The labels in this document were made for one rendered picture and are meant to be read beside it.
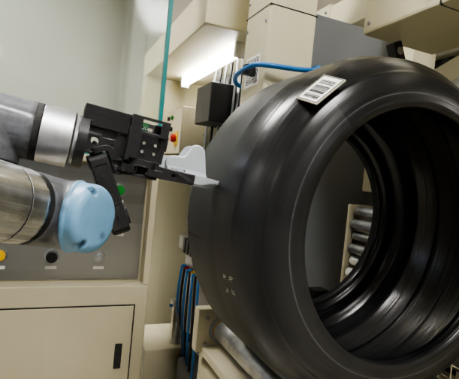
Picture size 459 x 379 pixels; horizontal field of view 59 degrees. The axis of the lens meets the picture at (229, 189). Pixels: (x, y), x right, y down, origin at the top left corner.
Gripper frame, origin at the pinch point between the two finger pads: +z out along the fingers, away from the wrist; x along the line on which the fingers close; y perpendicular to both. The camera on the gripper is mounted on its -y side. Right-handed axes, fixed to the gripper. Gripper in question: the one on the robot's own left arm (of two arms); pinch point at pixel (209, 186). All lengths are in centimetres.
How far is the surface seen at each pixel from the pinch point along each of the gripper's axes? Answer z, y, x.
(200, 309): 13.6, -26.6, 25.3
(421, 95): 25.9, 20.1, -12.1
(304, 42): 27, 39, 28
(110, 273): 0, -31, 66
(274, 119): 4.7, 11.0, -7.5
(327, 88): 9.9, 16.5, -11.0
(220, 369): 15.8, -34.9, 14.4
